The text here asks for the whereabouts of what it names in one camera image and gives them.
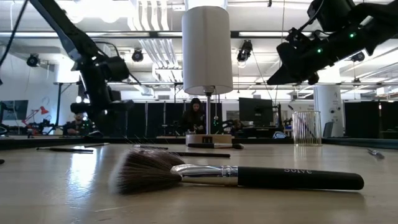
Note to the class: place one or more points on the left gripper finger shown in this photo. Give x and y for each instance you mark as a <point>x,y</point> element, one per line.
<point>99,124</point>

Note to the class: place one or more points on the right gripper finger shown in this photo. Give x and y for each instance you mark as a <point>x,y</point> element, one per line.
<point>281,76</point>

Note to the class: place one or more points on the short thin black makeup brush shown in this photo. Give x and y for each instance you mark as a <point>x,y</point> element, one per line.
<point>96,145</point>

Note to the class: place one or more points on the thin black pencil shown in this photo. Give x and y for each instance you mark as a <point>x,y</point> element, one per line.
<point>68,150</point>

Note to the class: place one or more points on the large black fan makeup brush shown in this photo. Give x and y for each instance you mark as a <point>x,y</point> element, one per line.
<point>280,179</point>

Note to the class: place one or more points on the long thin black makeup brush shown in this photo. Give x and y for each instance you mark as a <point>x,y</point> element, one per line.
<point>202,154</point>

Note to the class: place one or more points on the small silver ferrule makeup brush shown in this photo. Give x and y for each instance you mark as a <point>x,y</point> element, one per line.
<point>376,153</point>

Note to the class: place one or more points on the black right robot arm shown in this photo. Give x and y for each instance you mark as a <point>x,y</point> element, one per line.
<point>367,28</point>

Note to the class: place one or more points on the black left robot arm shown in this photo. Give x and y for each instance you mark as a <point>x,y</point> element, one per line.
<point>71,34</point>

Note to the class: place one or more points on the thin dark makeup brush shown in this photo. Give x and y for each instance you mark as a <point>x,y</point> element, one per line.
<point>290,107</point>

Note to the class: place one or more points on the person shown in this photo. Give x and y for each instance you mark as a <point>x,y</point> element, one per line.
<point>77,126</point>
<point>193,119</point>

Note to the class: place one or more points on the black metal stand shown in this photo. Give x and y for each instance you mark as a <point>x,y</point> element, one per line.
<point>58,109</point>

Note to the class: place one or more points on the black computer monitor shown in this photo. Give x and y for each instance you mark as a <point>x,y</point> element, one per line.
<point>255,110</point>

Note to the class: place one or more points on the black ceiling spot fixture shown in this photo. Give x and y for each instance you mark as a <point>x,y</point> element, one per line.
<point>245,49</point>
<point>137,56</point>
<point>357,56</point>
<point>32,60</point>

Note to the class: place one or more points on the white round column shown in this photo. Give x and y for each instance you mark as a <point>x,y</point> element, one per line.
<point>328,105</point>

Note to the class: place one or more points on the red desk lamp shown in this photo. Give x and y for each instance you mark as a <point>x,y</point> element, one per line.
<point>44,110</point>

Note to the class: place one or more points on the black partition panels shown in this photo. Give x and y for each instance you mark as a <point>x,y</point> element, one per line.
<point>155,119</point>
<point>363,119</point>

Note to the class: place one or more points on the blue white rounded object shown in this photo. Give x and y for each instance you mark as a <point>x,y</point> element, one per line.
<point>279,135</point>

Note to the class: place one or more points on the grey office chair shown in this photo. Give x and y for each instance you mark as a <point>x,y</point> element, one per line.
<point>328,129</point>

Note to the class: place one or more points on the clear brush holder cup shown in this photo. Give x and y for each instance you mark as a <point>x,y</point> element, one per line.
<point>306,144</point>

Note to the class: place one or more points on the white shade wooden base lamp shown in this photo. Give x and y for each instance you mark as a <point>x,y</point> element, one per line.
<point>206,46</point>

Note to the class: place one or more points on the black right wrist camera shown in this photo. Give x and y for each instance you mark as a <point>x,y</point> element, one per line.
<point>298,35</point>

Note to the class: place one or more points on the black table frame rail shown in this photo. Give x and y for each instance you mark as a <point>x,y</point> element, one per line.
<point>31,142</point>

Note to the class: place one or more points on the dark wall screen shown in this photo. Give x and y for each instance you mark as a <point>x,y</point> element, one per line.
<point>15,109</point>

